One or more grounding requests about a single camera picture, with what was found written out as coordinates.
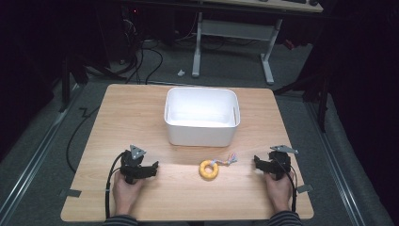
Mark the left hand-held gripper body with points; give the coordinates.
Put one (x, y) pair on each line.
(131, 166)

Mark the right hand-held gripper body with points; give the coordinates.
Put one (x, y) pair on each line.
(277, 163)

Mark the white plastic bin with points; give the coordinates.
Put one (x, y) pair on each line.
(202, 117)

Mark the person's right hand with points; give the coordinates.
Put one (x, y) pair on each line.
(279, 191)

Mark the person's left hand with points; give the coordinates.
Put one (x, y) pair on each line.
(125, 194)

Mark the grey tape piece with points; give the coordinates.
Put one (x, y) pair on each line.
(70, 193)
(305, 188)

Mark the black metal stand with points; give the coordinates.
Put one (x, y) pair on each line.
(66, 84)
(321, 100)

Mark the white paper scrap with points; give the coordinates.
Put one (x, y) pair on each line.
(181, 72)

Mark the grey-legged wooden desk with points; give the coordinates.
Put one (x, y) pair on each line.
(238, 31)

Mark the metal floor rail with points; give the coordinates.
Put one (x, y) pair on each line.
(335, 163)
(34, 150)

